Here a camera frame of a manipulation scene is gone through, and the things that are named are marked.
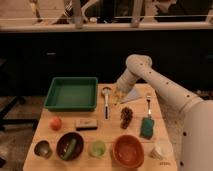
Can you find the yellow banana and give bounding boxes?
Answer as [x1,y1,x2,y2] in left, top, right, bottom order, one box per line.
[113,89,122,105]

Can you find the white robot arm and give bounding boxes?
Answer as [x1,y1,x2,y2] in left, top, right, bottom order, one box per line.
[116,54,213,171]

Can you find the red orange bowl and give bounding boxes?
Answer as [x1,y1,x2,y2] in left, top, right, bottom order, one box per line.
[111,134,144,169]

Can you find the dark maroon bowl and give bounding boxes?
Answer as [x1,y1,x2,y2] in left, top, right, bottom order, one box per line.
[56,132,84,161]

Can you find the grey folded cloth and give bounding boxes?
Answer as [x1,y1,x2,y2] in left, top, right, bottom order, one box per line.
[121,87,141,103]

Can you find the bunch of dark grapes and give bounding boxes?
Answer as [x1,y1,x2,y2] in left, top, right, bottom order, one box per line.
[121,107,133,129]

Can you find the green plastic tray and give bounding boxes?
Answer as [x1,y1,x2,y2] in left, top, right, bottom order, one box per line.
[44,77,98,111]

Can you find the silver fork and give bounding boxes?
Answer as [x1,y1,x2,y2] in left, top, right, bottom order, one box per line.
[146,94,152,117]

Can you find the brown wooden block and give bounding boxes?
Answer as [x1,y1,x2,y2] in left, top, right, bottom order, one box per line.
[75,119,98,131]

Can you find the green sponge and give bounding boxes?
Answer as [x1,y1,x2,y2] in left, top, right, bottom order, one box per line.
[140,117,154,139]

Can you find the orange peach fruit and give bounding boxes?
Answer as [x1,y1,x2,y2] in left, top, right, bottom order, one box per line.
[50,117,62,131]

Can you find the light green cup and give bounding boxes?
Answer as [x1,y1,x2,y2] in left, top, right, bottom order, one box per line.
[89,140,106,158]

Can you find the green cucumber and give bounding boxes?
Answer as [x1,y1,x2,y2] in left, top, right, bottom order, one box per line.
[63,139,77,160]

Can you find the white paper cup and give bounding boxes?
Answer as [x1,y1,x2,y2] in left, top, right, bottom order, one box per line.
[149,139,173,166]

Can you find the small metal cup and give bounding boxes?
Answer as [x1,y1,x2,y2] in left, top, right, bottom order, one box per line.
[34,140,52,158]

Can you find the white handled spoon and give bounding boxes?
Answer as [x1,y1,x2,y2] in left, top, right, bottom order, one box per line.
[102,87,111,120]

